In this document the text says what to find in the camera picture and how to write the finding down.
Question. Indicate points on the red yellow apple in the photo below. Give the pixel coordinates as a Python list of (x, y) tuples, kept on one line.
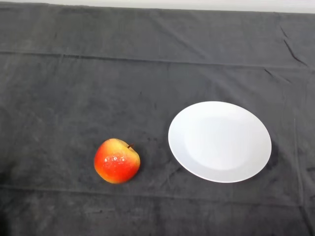
[(115, 164)]

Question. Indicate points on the white round plate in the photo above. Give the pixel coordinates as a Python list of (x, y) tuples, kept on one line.
[(221, 145)]

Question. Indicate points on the black cloth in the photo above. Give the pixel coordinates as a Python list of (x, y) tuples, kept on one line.
[(98, 86)]

